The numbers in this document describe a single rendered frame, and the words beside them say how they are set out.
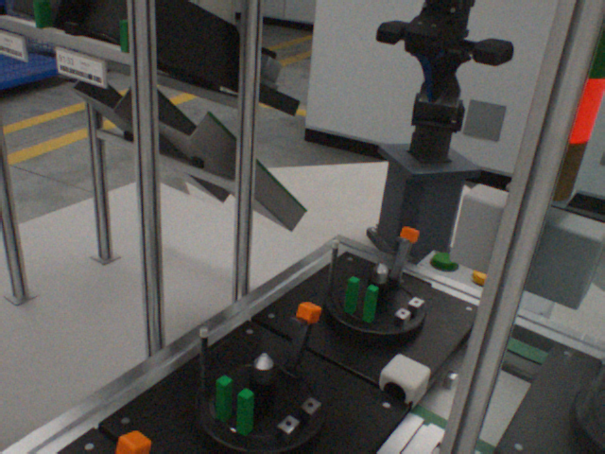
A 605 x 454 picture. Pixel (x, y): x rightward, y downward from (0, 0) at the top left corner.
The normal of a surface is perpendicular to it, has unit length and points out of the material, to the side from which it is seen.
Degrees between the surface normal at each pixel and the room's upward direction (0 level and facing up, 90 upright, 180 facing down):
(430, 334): 0
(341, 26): 90
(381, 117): 90
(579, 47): 90
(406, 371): 0
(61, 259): 0
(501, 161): 90
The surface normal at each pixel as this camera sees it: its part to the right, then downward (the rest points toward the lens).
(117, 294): 0.08, -0.88
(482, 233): -0.58, 0.33
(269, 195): 0.70, 0.38
